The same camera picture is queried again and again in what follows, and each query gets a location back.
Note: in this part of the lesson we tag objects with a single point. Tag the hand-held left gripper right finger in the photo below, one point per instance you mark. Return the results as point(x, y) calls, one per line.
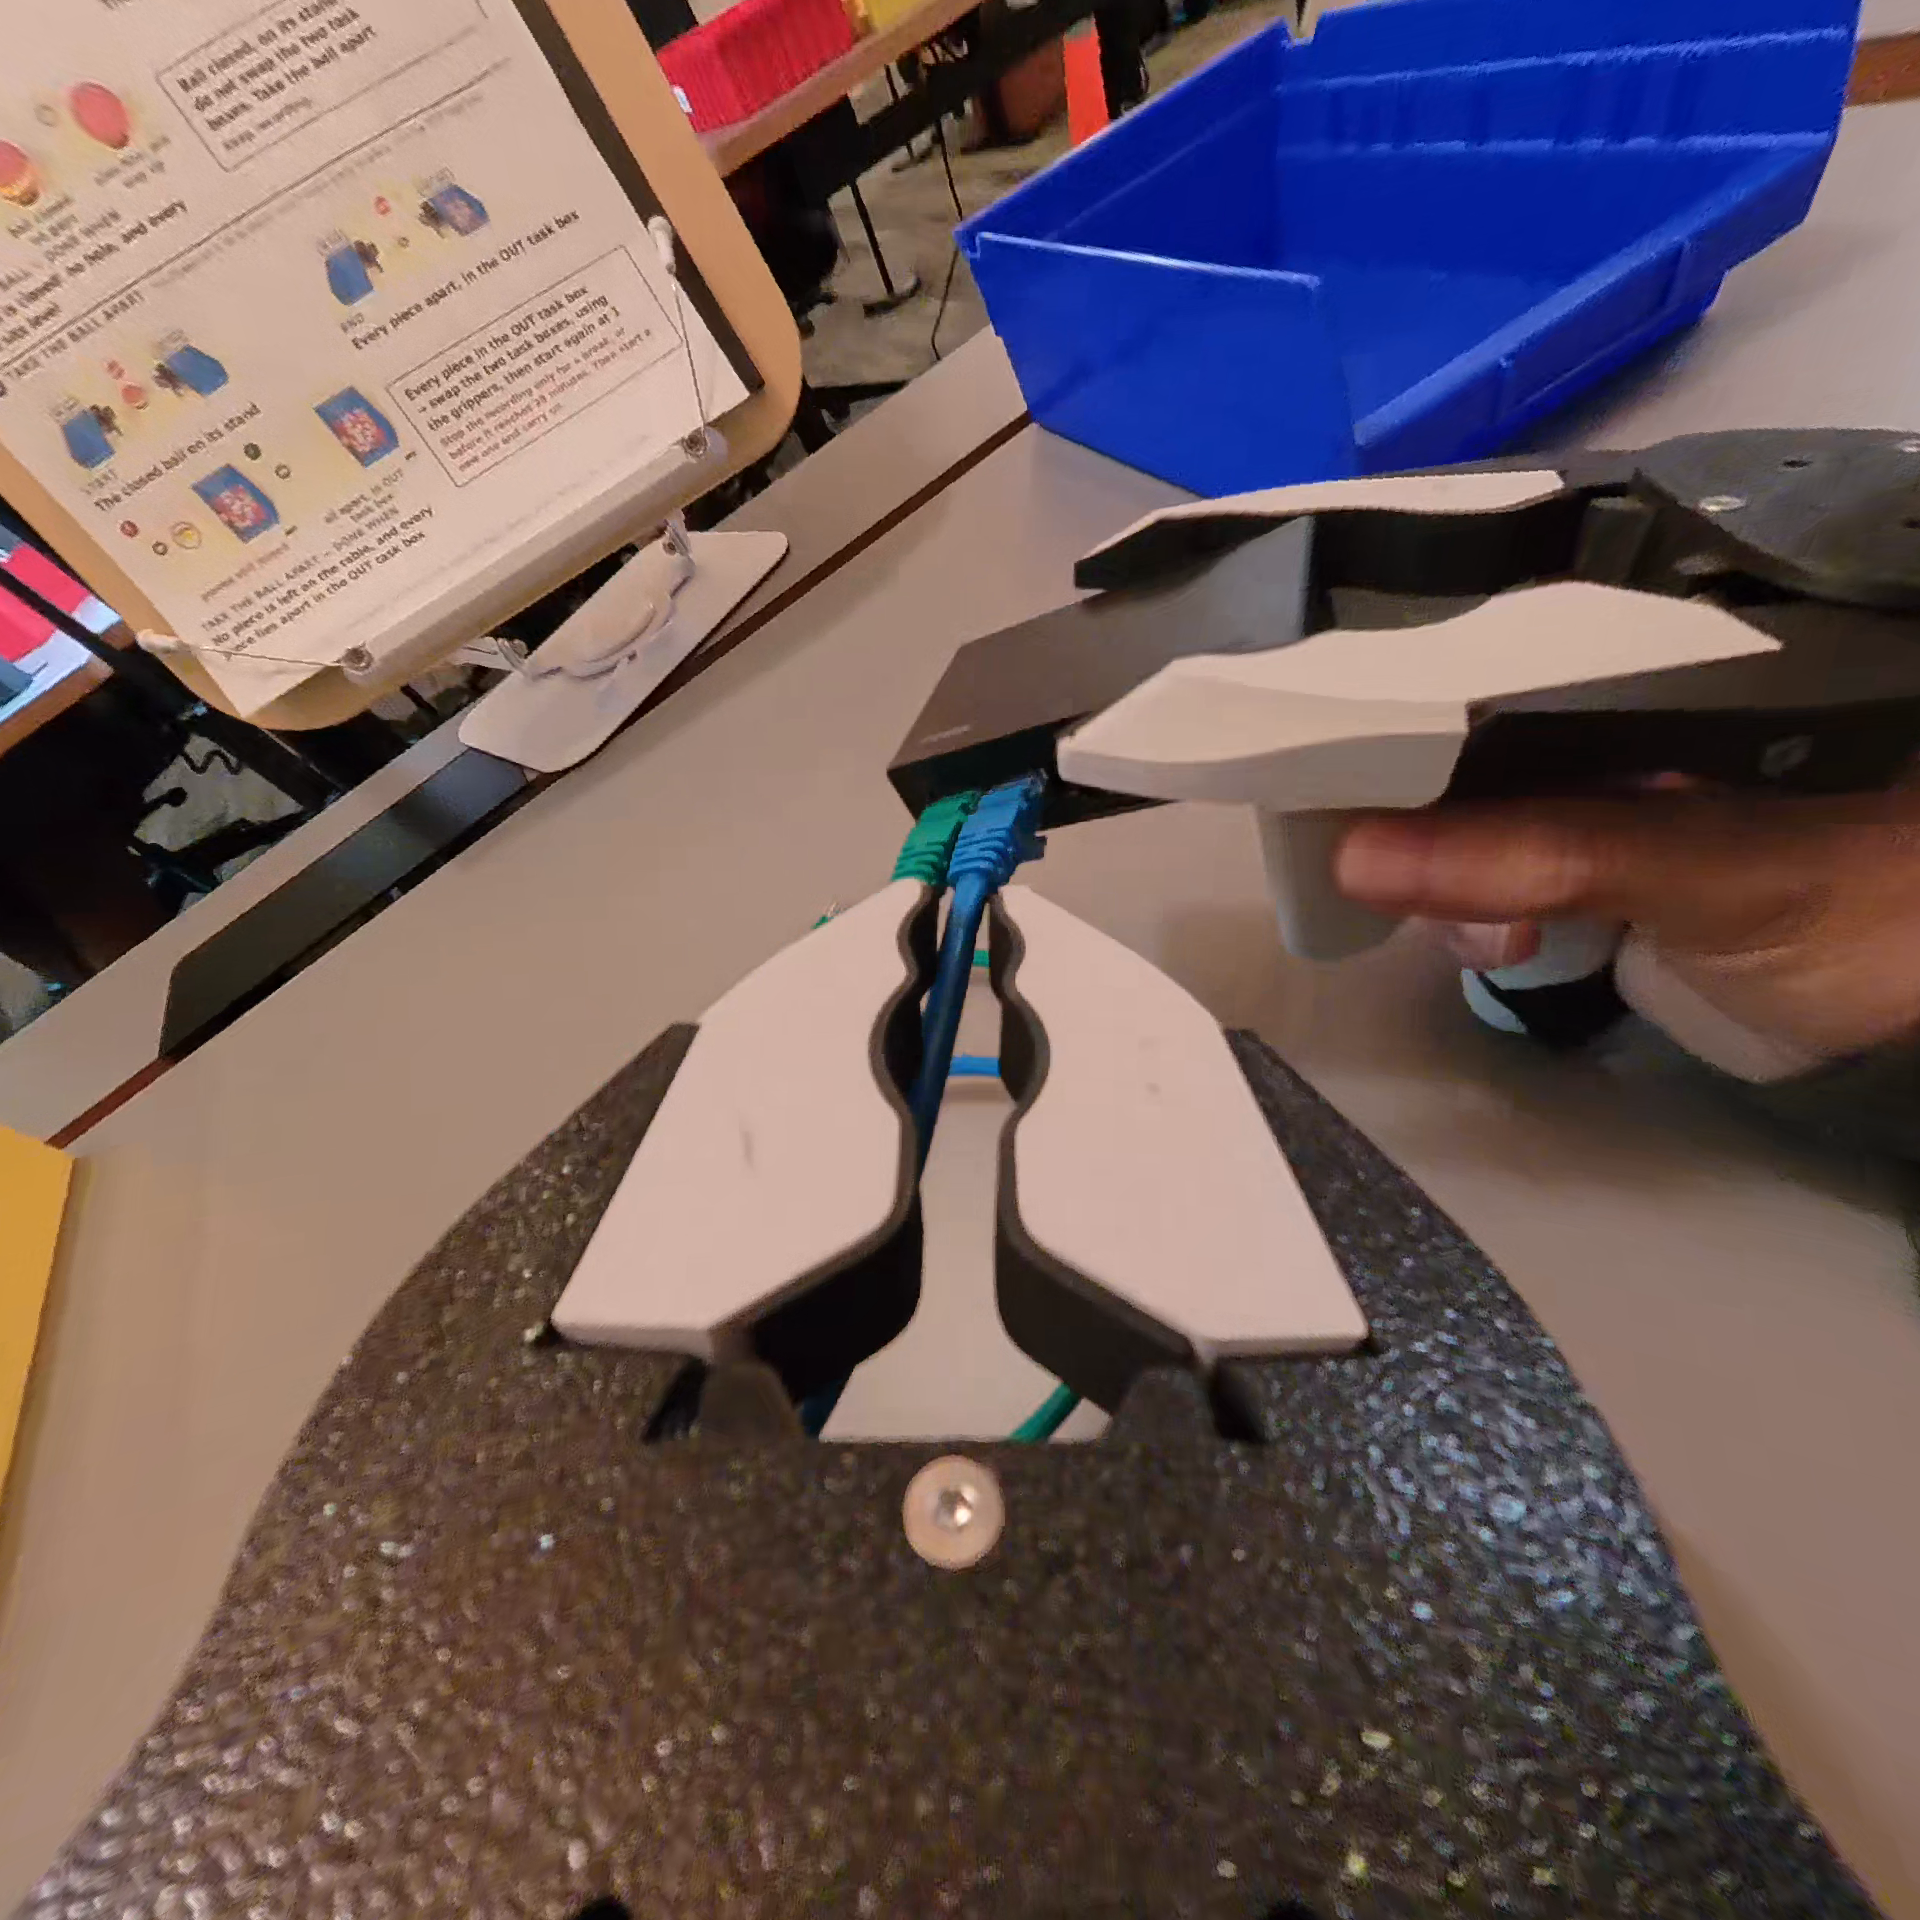
point(1170, 1172)

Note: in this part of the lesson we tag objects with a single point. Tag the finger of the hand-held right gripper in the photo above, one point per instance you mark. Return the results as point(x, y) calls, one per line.
point(1348, 499)
point(1276, 735)

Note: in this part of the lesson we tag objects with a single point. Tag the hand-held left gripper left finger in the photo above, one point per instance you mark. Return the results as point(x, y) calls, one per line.
point(750, 1172)

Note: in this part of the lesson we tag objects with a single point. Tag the black network switch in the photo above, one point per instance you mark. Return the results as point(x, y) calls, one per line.
point(1035, 691)

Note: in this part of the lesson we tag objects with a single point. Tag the person's right hand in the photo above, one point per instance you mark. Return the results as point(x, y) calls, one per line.
point(1724, 885)

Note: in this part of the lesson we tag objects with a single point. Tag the blue plastic bin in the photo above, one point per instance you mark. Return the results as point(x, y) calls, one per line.
point(1348, 270)

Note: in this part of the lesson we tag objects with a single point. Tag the orange cone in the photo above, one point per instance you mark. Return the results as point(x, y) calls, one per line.
point(1084, 84)

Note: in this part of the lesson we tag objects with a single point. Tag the white folding stand base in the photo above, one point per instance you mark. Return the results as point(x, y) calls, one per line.
point(675, 630)

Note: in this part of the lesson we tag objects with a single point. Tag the instruction sheet on stand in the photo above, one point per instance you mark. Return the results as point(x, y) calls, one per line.
point(742, 255)

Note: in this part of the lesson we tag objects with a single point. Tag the large yellow plastic bin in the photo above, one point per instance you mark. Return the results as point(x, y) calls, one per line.
point(29, 1307)

